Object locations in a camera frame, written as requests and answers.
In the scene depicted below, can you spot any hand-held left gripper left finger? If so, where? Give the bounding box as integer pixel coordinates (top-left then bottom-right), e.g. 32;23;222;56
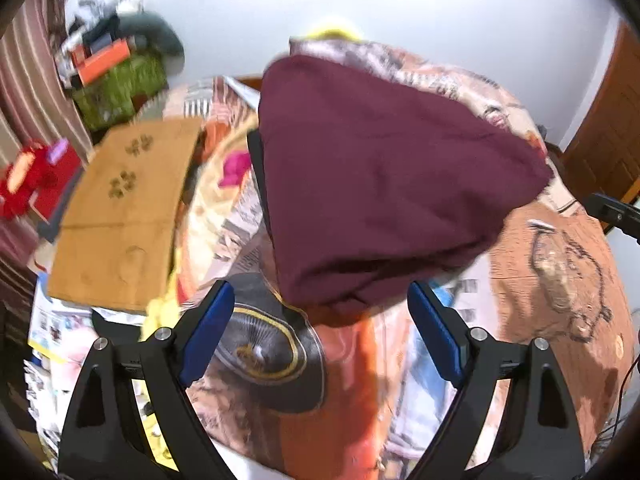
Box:
57;280;237;480

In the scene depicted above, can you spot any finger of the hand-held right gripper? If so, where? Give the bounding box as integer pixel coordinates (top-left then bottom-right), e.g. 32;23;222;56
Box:
584;192;640;244

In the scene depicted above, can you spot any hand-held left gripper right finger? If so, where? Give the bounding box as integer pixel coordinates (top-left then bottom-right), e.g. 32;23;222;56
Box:
404;281;587;480

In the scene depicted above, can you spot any maroon knit sweater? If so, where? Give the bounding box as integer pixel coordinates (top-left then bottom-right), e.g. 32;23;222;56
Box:
257;55;555;328

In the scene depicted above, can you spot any yellow cloth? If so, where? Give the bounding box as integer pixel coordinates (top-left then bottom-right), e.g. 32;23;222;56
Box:
137;255;193;341

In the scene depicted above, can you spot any wooden door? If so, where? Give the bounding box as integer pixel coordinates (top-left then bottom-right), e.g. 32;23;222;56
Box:
560;22;640;233

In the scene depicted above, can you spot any printed blanket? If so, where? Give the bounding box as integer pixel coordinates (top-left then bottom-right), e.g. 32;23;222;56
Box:
140;37;632;476

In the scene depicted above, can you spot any brown cardboard sheet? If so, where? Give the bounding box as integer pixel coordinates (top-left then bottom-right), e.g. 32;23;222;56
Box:
46;119;202;317

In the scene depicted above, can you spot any pile of printed papers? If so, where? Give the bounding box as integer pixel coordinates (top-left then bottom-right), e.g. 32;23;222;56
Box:
22;275;101;461

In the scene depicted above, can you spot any pink cloth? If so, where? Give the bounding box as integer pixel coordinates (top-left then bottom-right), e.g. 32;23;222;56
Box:
220;152;252;188

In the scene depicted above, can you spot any red plush toy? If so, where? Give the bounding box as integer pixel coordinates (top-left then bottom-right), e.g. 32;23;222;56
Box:
0;139;83;218

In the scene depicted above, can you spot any green patterned box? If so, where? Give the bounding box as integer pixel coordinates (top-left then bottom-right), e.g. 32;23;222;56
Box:
70;52;168;131

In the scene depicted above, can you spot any orange box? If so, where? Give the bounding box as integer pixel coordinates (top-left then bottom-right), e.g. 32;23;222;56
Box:
70;40;132;86

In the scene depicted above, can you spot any grey plush cushion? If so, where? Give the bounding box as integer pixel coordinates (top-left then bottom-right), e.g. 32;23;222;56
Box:
117;10;186;73

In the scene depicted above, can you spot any striped curtain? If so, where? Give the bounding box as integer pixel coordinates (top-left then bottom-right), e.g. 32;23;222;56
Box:
0;0;96;341

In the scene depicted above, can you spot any yellow round object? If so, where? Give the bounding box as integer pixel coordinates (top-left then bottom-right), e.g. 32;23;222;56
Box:
307;20;362;41

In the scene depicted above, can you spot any black cable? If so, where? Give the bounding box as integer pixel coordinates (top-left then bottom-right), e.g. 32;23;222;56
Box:
592;310;640;461

